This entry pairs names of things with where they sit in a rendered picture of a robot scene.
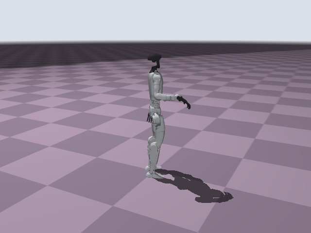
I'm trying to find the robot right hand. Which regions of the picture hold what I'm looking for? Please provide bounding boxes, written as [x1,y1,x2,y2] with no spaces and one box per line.
[177,96,190,109]

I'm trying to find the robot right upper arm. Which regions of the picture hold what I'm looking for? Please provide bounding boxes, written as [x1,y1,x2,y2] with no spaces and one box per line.
[153,74,161,101]

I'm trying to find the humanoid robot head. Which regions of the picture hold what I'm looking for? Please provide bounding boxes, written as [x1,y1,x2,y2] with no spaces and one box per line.
[148,53,161,73]

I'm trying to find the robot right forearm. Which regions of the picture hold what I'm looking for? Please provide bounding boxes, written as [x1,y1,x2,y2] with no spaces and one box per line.
[156,93,181,101]

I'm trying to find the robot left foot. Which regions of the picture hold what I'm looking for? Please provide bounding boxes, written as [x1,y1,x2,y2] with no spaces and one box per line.
[145,165,161,171]

